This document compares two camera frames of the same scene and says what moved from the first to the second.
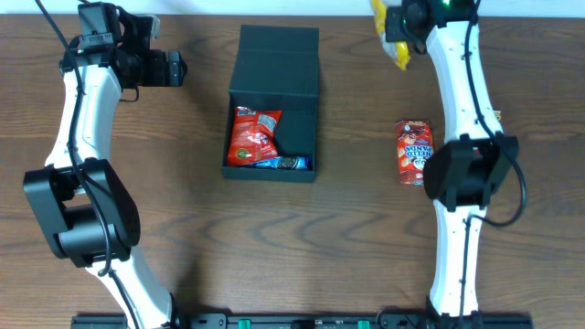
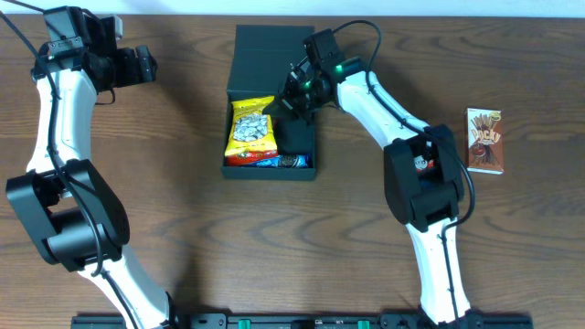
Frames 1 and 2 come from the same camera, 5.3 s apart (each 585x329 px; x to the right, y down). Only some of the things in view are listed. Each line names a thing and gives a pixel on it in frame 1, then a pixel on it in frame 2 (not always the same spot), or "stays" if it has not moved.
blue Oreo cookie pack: x=284 y=163 stays
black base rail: x=473 y=320 stays
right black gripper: x=393 y=28 → x=294 y=92
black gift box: x=276 y=68 stays
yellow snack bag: x=398 y=50 → x=250 y=131
